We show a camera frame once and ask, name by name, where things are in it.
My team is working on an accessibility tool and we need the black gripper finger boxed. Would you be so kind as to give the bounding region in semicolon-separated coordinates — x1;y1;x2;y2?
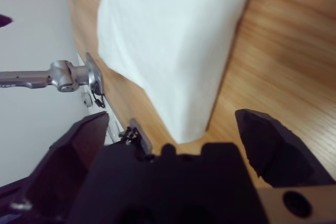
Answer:
0;14;14;29
234;108;336;189
25;111;110;218

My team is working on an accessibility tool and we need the white t-shirt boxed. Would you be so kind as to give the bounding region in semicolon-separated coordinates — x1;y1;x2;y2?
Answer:
90;0;259;145

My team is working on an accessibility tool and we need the small white round device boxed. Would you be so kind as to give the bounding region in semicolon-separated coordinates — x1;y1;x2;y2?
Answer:
80;91;95;108

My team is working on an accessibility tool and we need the black base power cable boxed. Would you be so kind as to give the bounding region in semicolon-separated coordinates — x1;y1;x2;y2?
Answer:
90;87;106;109

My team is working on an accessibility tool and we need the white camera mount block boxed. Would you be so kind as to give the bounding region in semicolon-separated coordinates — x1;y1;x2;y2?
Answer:
119;118;155;156

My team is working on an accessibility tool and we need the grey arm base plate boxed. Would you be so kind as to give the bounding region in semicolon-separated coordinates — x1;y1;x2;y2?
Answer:
85;52;106;97

